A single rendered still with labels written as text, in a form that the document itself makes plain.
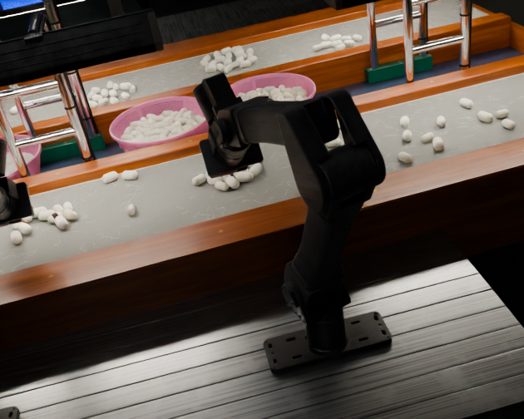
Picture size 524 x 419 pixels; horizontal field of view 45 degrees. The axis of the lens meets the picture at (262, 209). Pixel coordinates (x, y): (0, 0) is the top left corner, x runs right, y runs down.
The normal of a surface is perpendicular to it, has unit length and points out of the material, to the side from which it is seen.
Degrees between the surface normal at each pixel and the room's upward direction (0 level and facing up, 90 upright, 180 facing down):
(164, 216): 0
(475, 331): 0
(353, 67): 90
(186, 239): 0
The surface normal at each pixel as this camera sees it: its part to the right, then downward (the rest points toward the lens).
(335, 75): 0.23, 0.51
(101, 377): -0.15, -0.83
